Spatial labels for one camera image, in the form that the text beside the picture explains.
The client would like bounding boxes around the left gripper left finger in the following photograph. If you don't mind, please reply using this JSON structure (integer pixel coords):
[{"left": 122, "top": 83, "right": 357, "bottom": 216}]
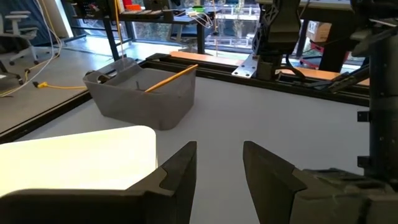
[{"left": 0, "top": 141, "right": 197, "bottom": 224}]

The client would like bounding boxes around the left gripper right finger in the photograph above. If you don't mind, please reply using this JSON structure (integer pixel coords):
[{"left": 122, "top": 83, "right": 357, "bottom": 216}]
[{"left": 243, "top": 141, "right": 398, "bottom": 224}]

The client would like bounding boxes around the grey-blue table mat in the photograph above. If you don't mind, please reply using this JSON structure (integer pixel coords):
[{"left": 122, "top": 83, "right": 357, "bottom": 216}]
[{"left": 14, "top": 76, "right": 371, "bottom": 224}]

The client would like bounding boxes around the white plastic bin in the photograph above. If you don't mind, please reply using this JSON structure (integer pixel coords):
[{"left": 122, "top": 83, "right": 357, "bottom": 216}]
[{"left": 0, "top": 125, "right": 158, "bottom": 198}]

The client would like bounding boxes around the grey plastic bin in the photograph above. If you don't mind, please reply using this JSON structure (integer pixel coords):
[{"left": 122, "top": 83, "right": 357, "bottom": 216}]
[{"left": 83, "top": 57, "right": 197, "bottom": 131}]

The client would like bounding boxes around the brown cardboard box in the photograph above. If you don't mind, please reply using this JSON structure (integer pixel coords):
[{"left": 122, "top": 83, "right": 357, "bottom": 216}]
[{"left": 306, "top": 21, "right": 333, "bottom": 44}]

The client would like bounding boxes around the black desk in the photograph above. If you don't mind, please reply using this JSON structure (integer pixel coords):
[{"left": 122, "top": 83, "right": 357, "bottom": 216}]
[{"left": 67, "top": 0, "right": 218, "bottom": 62}]

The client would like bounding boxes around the white office chair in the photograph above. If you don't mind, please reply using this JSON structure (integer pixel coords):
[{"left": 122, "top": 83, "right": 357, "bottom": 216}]
[{"left": 0, "top": 11, "right": 41, "bottom": 66}]

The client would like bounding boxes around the silver mounting bracket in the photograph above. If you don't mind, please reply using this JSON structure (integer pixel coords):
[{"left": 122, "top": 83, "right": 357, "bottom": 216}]
[{"left": 231, "top": 54, "right": 259, "bottom": 78}]

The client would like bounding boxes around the black aluminium table frame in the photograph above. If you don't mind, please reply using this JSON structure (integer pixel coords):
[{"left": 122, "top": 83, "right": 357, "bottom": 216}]
[{"left": 0, "top": 52, "right": 371, "bottom": 144}]

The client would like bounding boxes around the yellow extension cable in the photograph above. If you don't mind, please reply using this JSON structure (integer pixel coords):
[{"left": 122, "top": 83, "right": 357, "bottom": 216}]
[{"left": 32, "top": 0, "right": 122, "bottom": 91}]

